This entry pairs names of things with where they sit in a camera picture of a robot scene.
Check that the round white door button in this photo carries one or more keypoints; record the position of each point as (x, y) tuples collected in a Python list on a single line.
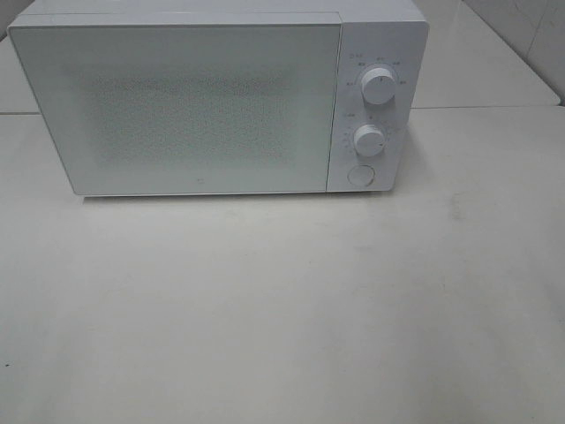
[(361, 175)]

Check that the white microwave knob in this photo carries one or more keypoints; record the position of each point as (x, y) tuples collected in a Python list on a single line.
[(378, 84), (368, 140)]

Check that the white microwave oven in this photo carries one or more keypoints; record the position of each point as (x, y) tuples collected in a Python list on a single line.
[(392, 33)]

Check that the white microwave door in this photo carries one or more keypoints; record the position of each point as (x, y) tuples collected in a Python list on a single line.
[(179, 110)]

